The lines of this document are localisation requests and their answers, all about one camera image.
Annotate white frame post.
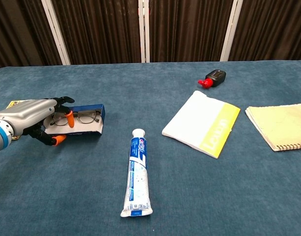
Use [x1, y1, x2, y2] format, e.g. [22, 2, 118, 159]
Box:
[41, 0, 71, 66]
[219, 0, 244, 62]
[138, 0, 150, 63]

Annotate white blue toothpaste tube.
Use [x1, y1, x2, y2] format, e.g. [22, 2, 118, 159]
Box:
[120, 128, 153, 218]

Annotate wire-frame eyeglasses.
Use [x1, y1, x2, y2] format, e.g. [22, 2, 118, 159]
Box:
[50, 110, 101, 126]

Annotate black bottle red cap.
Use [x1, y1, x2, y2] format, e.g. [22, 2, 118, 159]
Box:
[197, 69, 227, 90]

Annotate blue cardboard glasses case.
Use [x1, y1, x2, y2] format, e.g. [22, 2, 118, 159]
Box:
[43, 104, 106, 137]

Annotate yellow snack box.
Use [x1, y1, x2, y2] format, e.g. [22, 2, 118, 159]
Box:
[5, 99, 34, 141]

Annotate blue felt table mat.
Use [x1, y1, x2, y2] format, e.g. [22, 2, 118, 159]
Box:
[0, 60, 301, 236]

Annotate tan spiral notebook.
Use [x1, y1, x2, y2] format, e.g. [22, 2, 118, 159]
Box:
[245, 102, 301, 152]

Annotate dark brown curtain panel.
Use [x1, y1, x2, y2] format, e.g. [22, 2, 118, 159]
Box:
[51, 0, 142, 66]
[149, 0, 234, 63]
[228, 0, 301, 61]
[0, 0, 63, 71]

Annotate white and yellow book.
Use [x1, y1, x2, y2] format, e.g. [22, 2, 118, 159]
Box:
[162, 90, 241, 159]

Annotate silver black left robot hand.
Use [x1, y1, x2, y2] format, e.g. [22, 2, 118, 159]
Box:
[0, 96, 75, 147]

